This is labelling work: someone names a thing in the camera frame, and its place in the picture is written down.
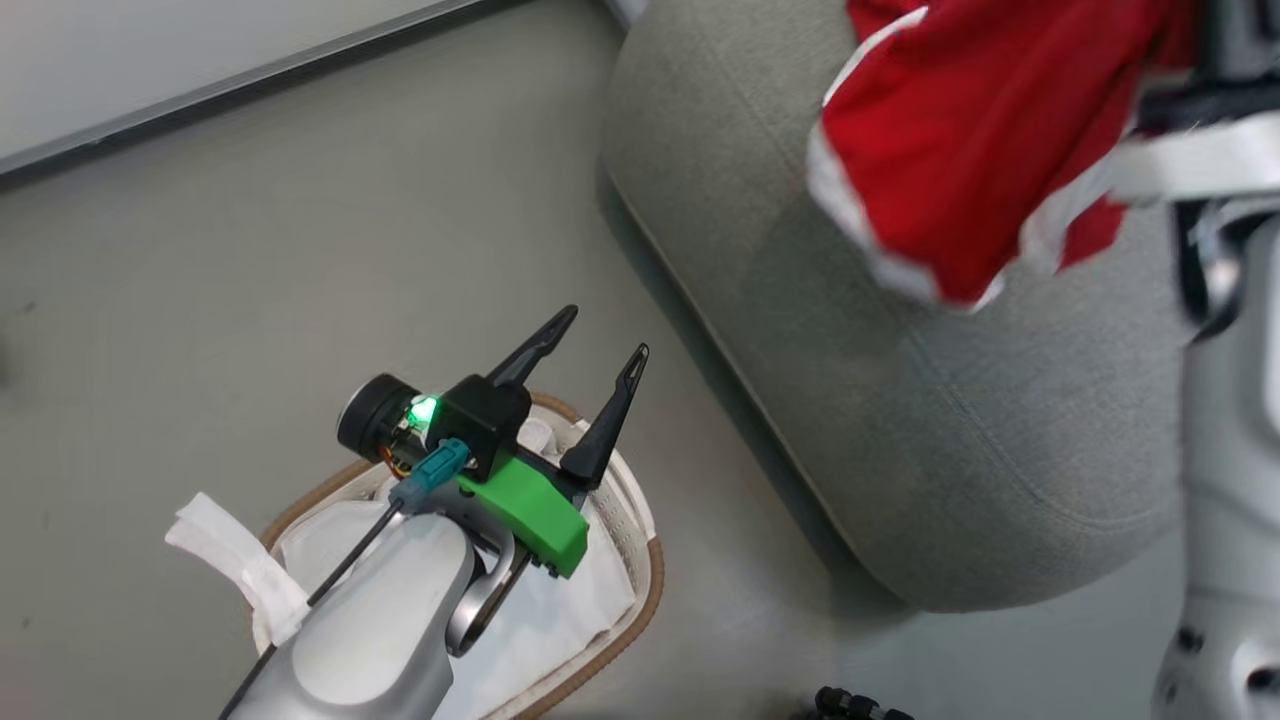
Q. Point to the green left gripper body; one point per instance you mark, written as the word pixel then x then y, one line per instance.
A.
pixel 530 515

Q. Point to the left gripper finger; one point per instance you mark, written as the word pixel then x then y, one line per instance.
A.
pixel 535 345
pixel 605 435

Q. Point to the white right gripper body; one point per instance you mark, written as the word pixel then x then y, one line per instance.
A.
pixel 1210 160

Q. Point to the red garment with white trim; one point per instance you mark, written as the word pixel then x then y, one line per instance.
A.
pixel 960 120

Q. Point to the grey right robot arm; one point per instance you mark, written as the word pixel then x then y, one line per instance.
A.
pixel 1230 500

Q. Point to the grey fabric sofa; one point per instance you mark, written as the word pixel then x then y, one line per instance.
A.
pixel 900 420

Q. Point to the white basket liner cloth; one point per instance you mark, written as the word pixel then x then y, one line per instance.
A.
pixel 570 620

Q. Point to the white laundry basket brown rim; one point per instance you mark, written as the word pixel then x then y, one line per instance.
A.
pixel 650 590

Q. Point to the black ribbed conduit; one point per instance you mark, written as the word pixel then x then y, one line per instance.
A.
pixel 855 705

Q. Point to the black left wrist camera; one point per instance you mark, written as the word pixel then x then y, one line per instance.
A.
pixel 480 420

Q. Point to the grey partition bottom rail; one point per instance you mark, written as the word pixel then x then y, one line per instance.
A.
pixel 200 100

